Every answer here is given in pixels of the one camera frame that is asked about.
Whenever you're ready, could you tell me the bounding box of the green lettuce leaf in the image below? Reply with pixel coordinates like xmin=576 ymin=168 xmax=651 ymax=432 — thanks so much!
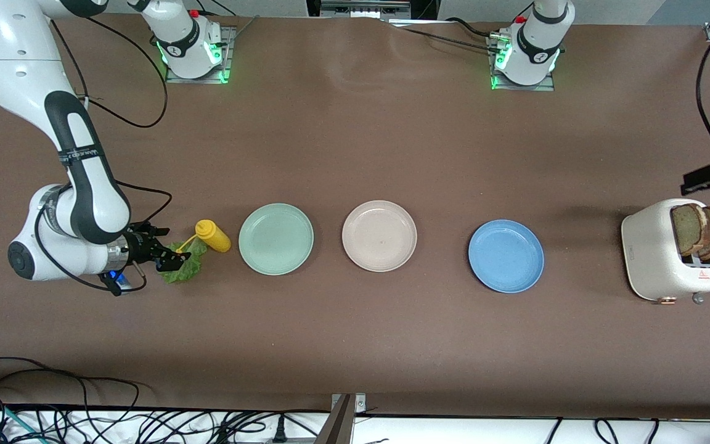
xmin=161 ymin=239 xmax=208 ymax=285

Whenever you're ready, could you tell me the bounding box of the yellow mustard squeeze bottle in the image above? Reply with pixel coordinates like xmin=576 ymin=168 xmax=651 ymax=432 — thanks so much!
xmin=177 ymin=220 xmax=232 ymax=254

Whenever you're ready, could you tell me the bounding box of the mint green plate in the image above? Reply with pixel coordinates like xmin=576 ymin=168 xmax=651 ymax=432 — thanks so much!
xmin=239 ymin=203 xmax=315 ymax=276

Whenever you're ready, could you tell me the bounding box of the beige plate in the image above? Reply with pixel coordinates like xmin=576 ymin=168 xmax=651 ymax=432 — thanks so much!
xmin=341 ymin=200 xmax=418 ymax=273

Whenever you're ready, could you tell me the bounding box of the blue plate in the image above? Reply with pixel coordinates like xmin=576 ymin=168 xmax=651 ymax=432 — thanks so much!
xmin=468 ymin=220 xmax=545 ymax=294

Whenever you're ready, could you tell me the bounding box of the cream white toaster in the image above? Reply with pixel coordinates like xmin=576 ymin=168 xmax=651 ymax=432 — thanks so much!
xmin=621 ymin=198 xmax=710 ymax=306

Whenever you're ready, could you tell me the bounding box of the grey power strip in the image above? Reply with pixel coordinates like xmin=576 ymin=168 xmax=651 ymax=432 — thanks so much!
xmin=232 ymin=435 xmax=322 ymax=444

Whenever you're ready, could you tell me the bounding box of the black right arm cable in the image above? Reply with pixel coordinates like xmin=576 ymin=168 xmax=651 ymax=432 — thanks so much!
xmin=35 ymin=15 xmax=174 ymax=292

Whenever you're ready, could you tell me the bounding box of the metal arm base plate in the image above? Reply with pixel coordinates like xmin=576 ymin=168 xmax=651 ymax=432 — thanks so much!
xmin=164 ymin=25 xmax=237 ymax=84
xmin=488 ymin=31 xmax=557 ymax=92

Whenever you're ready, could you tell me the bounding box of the black base cable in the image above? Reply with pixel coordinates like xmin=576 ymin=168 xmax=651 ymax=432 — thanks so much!
xmin=444 ymin=17 xmax=504 ymax=39
xmin=392 ymin=23 xmax=507 ymax=51
xmin=195 ymin=0 xmax=237 ymax=17

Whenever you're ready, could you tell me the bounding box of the aluminium table edge bracket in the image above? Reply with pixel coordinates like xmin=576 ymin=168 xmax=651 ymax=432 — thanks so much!
xmin=320 ymin=393 xmax=368 ymax=444

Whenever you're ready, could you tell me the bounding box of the aluminium frame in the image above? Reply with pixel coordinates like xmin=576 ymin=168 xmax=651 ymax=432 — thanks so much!
xmin=320 ymin=0 xmax=412 ymax=20

